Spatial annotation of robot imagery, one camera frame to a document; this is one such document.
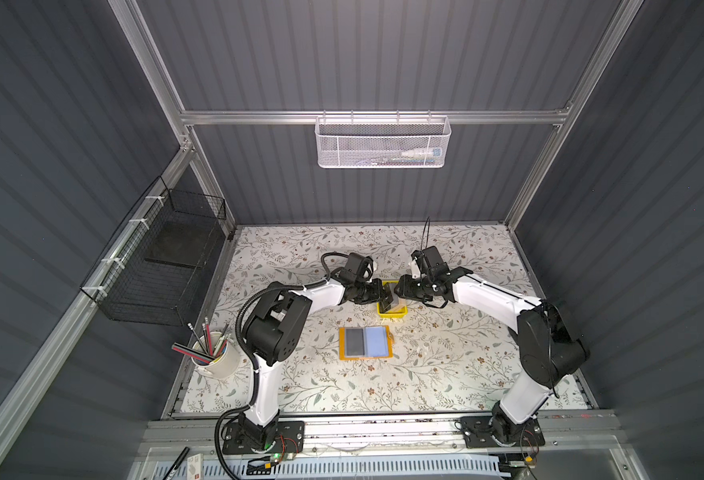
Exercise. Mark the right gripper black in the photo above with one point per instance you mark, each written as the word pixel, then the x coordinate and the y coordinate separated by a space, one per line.
pixel 404 287

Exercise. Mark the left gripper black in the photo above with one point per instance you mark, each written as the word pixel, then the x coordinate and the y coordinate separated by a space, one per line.
pixel 379 292

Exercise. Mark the yellow plastic card tray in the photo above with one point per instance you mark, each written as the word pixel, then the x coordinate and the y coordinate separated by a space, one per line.
pixel 389 289

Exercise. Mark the yellow leather card holder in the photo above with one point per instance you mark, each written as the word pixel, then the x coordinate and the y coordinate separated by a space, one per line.
pixel 379 343

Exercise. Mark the black credit card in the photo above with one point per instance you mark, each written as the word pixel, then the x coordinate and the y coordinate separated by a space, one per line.
pixel 355 342

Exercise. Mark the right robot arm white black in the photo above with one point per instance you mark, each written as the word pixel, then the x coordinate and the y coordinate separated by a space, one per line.
pixel 548 351

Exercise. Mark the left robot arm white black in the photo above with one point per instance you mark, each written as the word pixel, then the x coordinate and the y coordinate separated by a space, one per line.
pixel 270 324

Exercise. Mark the stack of credit cards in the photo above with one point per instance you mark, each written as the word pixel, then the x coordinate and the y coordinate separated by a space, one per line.
pixel 391 305

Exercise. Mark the pen holder with pens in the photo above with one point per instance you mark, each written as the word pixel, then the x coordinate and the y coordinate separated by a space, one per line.
pixel 214 354

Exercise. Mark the white tube in basket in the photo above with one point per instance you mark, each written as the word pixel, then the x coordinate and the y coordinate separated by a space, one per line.
pixel 423 154

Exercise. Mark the black pad in basket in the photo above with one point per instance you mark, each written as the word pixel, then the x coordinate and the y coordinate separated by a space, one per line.
pixel 182 244

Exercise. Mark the white small box foreground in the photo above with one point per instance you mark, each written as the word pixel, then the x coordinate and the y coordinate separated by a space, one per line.
pixel 195 467

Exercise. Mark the black pen foreground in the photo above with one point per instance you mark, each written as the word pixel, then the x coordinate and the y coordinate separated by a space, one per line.
pixel 176 465

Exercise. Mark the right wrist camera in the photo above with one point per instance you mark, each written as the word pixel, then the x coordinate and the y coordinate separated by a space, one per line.
pixel 415 269

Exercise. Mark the white wire mesh basket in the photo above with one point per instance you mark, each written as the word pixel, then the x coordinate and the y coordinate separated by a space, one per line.
pixel 374 142

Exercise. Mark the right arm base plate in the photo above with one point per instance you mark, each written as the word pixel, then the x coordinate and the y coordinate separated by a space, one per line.
pixel 496 431

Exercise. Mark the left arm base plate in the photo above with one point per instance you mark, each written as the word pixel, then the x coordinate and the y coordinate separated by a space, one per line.
pixel 243 437

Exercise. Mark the aluminium front rail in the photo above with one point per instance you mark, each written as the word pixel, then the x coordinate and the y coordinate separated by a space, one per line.
pixel 325 435

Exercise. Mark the black wire mesh basket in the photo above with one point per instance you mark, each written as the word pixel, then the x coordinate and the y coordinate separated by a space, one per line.
pixel 161 273

